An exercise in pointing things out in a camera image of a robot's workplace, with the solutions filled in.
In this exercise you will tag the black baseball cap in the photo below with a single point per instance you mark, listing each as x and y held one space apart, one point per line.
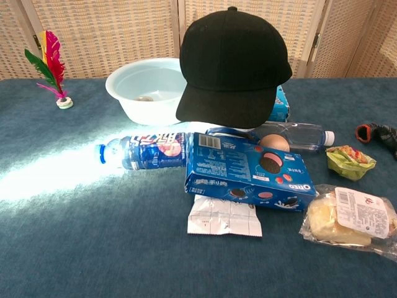
232 62

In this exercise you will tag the pink feather shuttlecock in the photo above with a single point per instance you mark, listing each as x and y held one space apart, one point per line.
54 59

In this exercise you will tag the blue Oreo cookie box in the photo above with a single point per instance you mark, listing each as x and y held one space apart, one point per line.
232 167

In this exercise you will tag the blue sports drink bottle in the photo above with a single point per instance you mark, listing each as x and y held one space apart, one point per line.
149 152

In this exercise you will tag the metal scrubber ball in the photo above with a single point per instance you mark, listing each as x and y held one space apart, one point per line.
143 98

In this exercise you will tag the brown egg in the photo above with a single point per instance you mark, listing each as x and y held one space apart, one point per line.
274 143

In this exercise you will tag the white paper receipt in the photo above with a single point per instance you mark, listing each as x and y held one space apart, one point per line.
223 222

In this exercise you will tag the blue chocolate chip cookie box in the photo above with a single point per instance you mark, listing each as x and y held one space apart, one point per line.
280 107

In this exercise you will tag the light blue plastic basin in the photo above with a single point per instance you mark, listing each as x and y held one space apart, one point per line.
133 80

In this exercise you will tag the clear water bottle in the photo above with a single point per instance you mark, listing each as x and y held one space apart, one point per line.
305 136

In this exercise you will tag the woven folding screen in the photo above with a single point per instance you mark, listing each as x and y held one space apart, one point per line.
108 31

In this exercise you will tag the green snack packet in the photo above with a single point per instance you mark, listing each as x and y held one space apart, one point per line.
347 164

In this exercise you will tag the bread in clear bag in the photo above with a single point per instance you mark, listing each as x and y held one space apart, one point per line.
341 223

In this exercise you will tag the grey knit glove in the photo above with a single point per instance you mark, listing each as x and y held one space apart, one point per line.
380 133

